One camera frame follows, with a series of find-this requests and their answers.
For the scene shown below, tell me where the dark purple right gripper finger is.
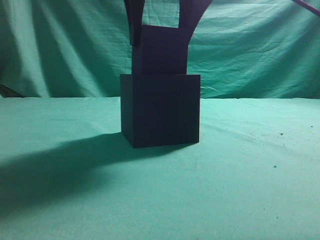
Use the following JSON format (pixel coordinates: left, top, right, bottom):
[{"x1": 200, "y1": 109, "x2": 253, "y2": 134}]
[{"x1": 179, "y1": 0, "x2": 212, "y2": 47}]

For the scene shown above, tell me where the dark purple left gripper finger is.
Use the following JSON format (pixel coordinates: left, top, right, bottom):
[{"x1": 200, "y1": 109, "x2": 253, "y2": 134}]
[{"x1": 124, "y1": 0, "x2": 145, "y2": 46}]

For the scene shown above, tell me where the small purple cube block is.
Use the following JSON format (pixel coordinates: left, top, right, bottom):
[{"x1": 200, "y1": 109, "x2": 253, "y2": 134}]
[{"x1": 138, "y1": 25, "x2": 191, "y2": 75}]

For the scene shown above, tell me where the large dark purple groove box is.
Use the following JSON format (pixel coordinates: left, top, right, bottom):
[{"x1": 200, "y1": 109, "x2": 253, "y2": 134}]
[{"x1": 120, "y1": 74, "x2": 201, "y2": 148}]

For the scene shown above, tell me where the green backdrop cloth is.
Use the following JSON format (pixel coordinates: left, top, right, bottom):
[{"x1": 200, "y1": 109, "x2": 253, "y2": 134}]
[{"x1": 0, "y1": 0, "x2": 320, "y2": 99}]

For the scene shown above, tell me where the purple rod top right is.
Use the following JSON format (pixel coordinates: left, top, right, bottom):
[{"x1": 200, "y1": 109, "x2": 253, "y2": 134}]
[{"x1": 292, "y1": 0, "x2": 320, "y2": 17}]

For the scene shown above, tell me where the green table cloth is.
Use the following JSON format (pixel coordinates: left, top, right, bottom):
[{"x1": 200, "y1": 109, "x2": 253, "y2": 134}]
[{"x1": 0, "y1": 97, "x2": 320, "y2": 240}]

